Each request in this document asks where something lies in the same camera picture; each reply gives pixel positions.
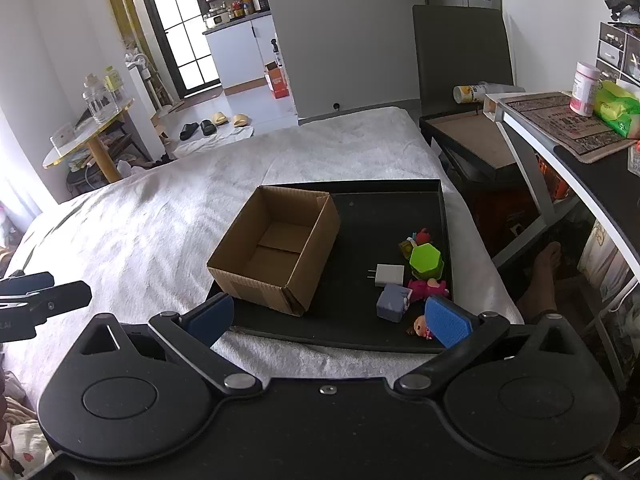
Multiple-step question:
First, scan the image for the yellow print paper cup stack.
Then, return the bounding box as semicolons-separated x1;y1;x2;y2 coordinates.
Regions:
453;81;526;105

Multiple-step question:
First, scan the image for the row of kitchen bottles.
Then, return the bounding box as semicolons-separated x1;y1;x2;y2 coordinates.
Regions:
229;0;271;19

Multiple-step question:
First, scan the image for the black tray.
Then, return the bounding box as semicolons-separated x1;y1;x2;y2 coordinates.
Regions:
212;178;453;354

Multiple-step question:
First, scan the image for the white floor mat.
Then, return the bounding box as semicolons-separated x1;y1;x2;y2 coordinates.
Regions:
172;122;256;159

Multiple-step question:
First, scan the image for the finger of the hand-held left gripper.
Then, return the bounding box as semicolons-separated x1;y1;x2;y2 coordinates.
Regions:
0;282;92;324
0;271;55;297

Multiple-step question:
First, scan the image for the brown cardboard box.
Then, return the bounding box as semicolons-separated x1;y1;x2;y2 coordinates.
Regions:
206;185;342;317

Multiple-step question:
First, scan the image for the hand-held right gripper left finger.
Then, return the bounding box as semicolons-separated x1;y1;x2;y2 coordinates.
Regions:
75;293;264;396

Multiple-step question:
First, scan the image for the grey cube toy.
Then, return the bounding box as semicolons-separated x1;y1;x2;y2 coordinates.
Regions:
376;283;413;323

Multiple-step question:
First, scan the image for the orange cardboard box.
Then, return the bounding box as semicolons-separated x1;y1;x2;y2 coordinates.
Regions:
264;61;291;99

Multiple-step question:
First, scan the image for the brown-haired doll figure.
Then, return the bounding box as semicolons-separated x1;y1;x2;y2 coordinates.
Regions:
406;314;435;341

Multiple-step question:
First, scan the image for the green wipes pack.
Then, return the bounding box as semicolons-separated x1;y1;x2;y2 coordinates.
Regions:
592;80;640;139

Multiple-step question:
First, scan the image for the green hexagonal box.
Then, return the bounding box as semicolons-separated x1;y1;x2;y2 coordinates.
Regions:
409;241;446;281

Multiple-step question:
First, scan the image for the white blanket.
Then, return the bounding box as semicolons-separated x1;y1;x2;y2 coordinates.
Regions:
0;106;524;411

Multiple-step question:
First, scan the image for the small colourful toy figure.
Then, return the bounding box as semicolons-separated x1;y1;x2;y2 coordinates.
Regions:
398;227;433;257

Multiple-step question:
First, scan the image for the clear glass jar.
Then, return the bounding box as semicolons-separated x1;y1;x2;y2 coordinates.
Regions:
82;74;121;124

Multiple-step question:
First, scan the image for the pink toy figure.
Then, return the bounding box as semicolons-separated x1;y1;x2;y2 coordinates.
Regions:
407;277;451;303

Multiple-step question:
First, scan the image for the white kitchen cabinet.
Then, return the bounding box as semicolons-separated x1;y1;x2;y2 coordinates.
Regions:
202;10;282;96

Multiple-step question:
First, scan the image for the clear acrylic stand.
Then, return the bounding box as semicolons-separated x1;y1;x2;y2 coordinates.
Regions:
50;122;77;154

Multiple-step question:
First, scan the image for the patterned desk mat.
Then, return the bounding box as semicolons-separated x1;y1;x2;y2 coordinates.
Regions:
506;91;639;164

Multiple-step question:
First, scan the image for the black framed glass door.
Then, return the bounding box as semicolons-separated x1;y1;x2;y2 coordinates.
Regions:
135;0;224;100

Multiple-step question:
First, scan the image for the pink and white bottle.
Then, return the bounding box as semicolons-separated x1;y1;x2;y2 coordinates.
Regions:
570;61;602;117

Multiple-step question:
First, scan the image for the round yellow-rimmed table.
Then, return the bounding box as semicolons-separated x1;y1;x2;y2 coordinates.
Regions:
41;99;136;184

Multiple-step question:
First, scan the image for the black framed brown board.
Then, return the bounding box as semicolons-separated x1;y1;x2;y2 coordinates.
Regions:
422;111;520;171

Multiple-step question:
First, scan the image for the heart print cloth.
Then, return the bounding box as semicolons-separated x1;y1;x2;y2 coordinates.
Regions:
0;375;54;480

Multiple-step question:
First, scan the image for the black ornament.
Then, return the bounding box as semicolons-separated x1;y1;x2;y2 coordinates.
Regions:
604;0;640;25

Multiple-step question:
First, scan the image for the white framed black desk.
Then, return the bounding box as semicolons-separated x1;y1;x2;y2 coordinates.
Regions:
482;91;640;391

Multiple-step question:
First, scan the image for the white charger plug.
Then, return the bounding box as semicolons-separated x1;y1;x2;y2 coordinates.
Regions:
367;264;405;288

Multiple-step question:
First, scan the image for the person's bare foot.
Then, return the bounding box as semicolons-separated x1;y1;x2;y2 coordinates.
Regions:
515;241;564;324

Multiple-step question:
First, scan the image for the small drawer organiser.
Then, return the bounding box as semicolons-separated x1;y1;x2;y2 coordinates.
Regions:
596;21;640;86

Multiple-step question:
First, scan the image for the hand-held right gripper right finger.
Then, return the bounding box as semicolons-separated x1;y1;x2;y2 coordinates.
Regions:
394;294;577;396

